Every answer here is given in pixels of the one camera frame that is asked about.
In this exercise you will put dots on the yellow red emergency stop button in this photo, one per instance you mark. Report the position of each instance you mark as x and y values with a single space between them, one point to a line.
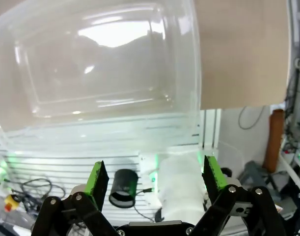
11 202

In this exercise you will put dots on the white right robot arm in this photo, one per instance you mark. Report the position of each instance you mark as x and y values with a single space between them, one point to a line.
179 186

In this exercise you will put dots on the clear plastic bin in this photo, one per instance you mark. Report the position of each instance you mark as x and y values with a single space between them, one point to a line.
103 73

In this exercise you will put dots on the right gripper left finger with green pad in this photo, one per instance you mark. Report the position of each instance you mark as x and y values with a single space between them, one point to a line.
95 179

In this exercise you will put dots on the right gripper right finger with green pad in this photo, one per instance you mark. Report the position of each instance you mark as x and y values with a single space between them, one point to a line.
213 174

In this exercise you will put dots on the brown cardboard tube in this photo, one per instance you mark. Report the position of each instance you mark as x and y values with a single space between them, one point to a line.
275 140

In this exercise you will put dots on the black cylindrical tube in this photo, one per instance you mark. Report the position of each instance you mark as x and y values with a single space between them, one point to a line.
122 186

